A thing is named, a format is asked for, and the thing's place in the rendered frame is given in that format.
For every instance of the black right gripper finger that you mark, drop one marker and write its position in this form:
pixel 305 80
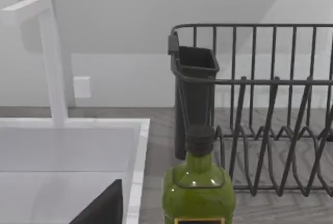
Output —
pixel 106 205

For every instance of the tall white tap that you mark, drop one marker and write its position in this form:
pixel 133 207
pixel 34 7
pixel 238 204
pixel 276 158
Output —
pixel 52 60

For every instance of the white wall socket plate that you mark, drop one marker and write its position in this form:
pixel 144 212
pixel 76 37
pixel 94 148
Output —
pixel 82 87

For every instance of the dark grey cutlery holder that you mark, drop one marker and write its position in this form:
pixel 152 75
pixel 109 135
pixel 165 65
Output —
pixel 195 91

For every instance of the white sink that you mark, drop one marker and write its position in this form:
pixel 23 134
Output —
pixel 70 161

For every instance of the green bottle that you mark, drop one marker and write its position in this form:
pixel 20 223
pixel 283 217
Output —
pixel 197 190

